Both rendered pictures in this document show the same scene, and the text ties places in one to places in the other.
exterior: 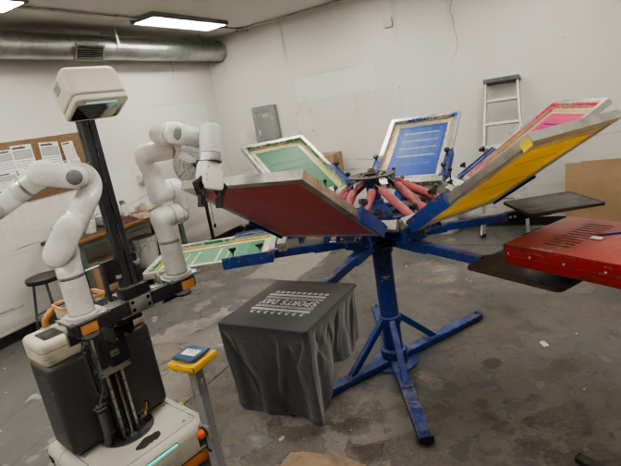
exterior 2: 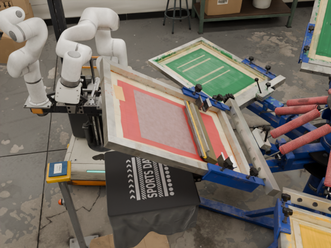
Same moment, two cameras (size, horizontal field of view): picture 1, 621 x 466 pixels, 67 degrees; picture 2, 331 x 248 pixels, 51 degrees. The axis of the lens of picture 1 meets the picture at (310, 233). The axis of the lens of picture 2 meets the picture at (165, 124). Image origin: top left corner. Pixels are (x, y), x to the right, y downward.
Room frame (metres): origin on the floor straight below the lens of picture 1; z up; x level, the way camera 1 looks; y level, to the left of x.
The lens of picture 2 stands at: (1.23, -0.82, 2.49)
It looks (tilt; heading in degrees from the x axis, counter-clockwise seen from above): 43 degrees down; 49
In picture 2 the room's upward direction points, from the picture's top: 1 degrees clockwise
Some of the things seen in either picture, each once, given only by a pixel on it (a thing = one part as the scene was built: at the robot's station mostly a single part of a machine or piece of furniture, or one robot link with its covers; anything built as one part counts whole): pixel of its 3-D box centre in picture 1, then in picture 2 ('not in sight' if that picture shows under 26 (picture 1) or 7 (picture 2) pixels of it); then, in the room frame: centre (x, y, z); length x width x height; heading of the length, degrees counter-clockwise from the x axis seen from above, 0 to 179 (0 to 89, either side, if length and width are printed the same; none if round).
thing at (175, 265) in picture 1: (171, 257); not in sight; (2.07, 0.64, 1.21); 0.16 x 0.13 x 0.15; 48
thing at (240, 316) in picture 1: (289, 302); (149, 175); (1.96, 0.14, 0.95); 0.48 x 0.44 x 0.01; 149
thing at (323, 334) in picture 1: (337, 349); (156, 228); (1.86, -0.04, 0.74); 0.46 x 0.04 x 0.42; 149
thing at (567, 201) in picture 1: (482, 218); not in sight; (2.90, -1.10, 0.91); 1.34 x 0.40 x 0.08; 89
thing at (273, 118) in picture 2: (284, 252); (251, 106); (2.93, 0.19, 0.90); 1.24 x 0.06 x 0.06; 89
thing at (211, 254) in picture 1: (236, 237); (225, 70); (2.94, 0.47, 1.05); 1.08 x 0.61 x 0.23; 89
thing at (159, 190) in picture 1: (164, 185); (107, 44); (2.06, 0.59, 1.54); 0.19 x 0.14 x 0.37; 134
